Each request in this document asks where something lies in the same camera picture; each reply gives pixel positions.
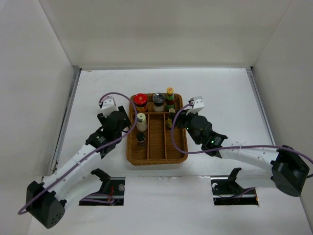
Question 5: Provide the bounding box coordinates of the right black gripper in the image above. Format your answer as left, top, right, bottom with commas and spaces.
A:
170, 108, 201, 145

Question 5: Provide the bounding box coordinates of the beige cap dark bottle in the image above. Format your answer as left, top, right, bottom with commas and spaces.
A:
167, 108, 176, 128

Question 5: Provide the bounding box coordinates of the yellow cap ketchup bottle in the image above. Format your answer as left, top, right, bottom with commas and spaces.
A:
166, 87, 175, 110

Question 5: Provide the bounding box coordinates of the green lid white shaker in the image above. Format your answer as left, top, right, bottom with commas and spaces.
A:
136, 113, 148, 132

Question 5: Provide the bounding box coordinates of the black cap pepper bottle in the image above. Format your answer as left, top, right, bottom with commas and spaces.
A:
136, 132, 145, 147

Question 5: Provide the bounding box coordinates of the clear cap salt grinder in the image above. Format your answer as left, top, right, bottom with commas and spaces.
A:
153, 93, 165, 112

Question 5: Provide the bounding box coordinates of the red lid sauce jar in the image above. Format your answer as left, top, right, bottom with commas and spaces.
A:
133, 93, 148, 113

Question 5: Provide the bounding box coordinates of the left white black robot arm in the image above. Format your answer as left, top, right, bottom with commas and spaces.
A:
25, 106, 132, 229

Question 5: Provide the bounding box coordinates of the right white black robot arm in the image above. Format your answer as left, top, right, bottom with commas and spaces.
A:
172, 109, 313, 197

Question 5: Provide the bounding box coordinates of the brown wicker tray basket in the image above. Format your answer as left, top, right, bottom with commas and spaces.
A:
126, 93, 188, 165

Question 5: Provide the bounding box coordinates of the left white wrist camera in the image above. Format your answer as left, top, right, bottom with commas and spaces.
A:
99, 96, 118, 117

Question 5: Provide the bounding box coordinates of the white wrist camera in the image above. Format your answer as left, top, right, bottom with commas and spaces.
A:
187, 96, 204, 114
99, 96, 118, 117

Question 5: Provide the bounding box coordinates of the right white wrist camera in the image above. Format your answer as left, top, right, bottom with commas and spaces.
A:
187, 96, 204, 114

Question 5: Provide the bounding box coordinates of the left aluminium table rail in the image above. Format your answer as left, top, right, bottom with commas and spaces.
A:
47, 66, 81, 175

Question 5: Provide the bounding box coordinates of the aluminium table rail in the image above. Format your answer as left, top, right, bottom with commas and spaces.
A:
246, 67, 275, 145
47, 66, 81, 175

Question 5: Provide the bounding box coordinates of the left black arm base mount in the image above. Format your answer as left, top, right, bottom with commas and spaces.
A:
89, 169, 126, 206

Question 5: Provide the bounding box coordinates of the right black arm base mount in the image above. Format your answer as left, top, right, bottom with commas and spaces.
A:
211, 167, 259, 206

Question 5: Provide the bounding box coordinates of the right aluminium table rail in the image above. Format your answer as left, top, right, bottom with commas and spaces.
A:
246, 67, 275, 145

